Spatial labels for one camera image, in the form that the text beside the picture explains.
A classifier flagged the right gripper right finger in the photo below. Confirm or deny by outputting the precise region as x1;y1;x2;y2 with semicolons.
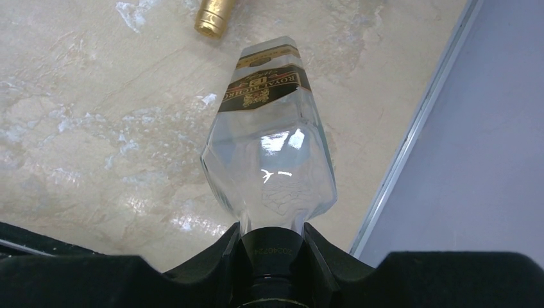
297;223;543;307

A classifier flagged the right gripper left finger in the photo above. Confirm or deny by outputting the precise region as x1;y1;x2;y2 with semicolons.
1;223;240;307

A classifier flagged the dark bottle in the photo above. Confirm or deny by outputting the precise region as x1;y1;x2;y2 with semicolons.
201;36;337;307

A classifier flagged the red bottle gold cap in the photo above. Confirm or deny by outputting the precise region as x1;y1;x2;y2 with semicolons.
194;0;235;39

